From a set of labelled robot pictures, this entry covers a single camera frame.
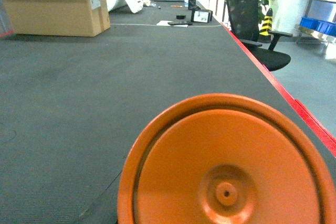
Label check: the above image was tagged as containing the black office chair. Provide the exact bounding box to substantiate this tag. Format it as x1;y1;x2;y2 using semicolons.
226;0;292;71

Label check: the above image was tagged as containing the white paper sheet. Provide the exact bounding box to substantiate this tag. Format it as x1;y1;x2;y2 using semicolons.
156;20;189;27

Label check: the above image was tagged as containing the yellow black striped bollard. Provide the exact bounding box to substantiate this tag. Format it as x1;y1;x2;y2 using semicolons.
259;8;273;36

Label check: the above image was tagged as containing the black framed picture stand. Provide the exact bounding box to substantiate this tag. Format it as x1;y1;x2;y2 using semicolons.
191;8;213;23

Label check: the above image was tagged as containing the large brown cardboard box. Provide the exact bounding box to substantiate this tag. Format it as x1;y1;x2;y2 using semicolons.
2;0;110;37

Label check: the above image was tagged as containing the orange round cap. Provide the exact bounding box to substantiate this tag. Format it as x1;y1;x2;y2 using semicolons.
117;93;335;223

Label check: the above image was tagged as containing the small black box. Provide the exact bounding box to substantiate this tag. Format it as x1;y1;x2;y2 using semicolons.
188;0;197;10

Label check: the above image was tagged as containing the black tape roll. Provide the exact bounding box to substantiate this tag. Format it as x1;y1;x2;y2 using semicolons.
176;15;186;20

